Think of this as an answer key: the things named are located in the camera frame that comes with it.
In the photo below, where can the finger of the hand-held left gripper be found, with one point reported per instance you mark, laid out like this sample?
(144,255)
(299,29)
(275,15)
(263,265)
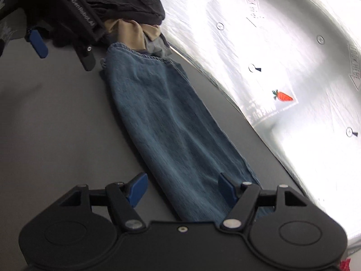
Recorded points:
(87,60)
(39,46)

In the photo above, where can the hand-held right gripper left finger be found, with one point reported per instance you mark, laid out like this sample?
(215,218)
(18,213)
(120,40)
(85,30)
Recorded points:
(137,189)

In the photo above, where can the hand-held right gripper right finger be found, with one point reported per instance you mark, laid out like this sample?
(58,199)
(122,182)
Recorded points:
(227,189)

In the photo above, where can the blue denim jeans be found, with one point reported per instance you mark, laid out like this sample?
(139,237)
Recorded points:
(174,135)

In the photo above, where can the dark printed cloth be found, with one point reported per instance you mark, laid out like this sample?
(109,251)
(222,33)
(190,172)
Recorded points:
(10,14)

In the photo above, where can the black cloth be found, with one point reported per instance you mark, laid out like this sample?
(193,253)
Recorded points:
(127,0)

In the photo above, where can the beige cloth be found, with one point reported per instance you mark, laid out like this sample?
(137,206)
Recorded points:
(129,35)

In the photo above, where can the grey cloth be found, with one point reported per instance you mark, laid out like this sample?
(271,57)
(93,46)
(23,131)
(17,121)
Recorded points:
(158,48)

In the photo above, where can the white carrot printed sheet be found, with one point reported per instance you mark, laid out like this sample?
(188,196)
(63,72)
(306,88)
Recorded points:
(282,48)

